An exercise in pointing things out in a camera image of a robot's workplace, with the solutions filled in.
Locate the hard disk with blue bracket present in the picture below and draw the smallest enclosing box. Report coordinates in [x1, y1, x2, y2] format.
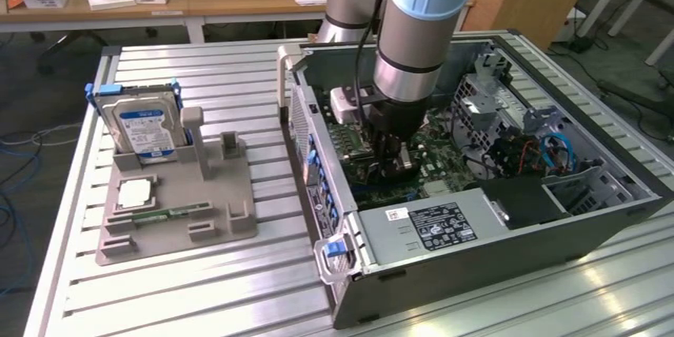
[83, 82, 183, 167]

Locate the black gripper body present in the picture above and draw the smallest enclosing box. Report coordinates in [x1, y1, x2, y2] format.
[366, 98, 427, 164]

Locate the grey angled disk bay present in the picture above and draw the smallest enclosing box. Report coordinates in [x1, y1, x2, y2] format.
[542, 163, 633, 216]

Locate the green motherboard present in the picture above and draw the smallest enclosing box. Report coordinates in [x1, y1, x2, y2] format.
[315, 88, 491, 212]

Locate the black power adapter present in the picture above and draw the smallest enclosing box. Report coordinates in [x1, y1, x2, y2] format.
[566, 35, 597, 54]

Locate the green RAM stick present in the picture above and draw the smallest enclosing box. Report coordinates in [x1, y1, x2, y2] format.
[128, 207, 204, 224]

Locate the grey power supply unit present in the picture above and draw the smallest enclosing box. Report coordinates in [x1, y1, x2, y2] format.
[356, 189, 507, 268]

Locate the red wire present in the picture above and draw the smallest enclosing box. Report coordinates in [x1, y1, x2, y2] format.
[517, 142, 542, 175]

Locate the silver CPU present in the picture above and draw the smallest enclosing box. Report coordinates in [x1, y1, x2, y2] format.
[113, 179, 157, 210]

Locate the blue wire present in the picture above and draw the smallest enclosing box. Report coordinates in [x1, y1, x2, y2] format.
[539, 131, 581, 175]

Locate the grey plastic parts rack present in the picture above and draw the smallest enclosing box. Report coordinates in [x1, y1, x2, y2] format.
[92, 106, 259, 268]

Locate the dark grey open PC case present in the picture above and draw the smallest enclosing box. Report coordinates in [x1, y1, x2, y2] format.
[276, 28, 674, 330]

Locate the blue floor cable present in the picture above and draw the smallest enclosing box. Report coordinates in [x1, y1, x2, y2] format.
[0, 143, 47, 294]

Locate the perforated metal disk bay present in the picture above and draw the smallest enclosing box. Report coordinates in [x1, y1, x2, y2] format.
[451, 72, 529, 172]

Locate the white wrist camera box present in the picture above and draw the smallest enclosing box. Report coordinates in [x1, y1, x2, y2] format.
[330, 87, 370, 125]

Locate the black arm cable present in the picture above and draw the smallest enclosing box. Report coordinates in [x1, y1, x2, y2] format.
[352, 0, 384, 127]

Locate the white floor cable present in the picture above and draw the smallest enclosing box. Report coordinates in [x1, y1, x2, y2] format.
[0, 123, 83, 148]

